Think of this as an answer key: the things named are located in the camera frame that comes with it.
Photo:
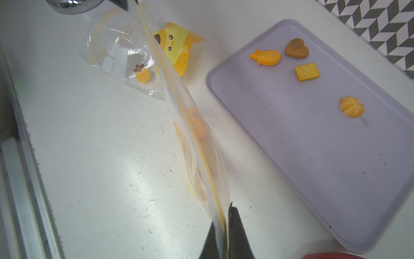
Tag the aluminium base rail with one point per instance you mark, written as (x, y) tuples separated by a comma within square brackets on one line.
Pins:
[(28, 230)]

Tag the orange fish shaped cookie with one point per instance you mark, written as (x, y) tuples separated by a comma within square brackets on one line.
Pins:
[(267, 58)]

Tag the duck print bag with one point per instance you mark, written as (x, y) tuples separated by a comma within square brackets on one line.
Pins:
[(208, 178), (116, 46)]

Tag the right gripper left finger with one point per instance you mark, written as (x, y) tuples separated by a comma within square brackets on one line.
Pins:
[(214, 246)]

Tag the pale ridged swirl cookie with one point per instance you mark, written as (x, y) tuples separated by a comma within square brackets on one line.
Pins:
[(351, 107)]

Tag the lavender plastic tray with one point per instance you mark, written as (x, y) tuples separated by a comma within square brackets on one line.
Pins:
[(353, 173)]

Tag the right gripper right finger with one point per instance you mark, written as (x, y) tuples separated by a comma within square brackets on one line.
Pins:
[(239, 247)]

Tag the red metal tongs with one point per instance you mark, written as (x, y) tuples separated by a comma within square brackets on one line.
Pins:
[(331, 255)]

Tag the yellow square cookie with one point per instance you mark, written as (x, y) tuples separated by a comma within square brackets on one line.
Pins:
[(307, 72)]

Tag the brown heart cookie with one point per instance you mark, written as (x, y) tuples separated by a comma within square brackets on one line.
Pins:
[(297, 49)]

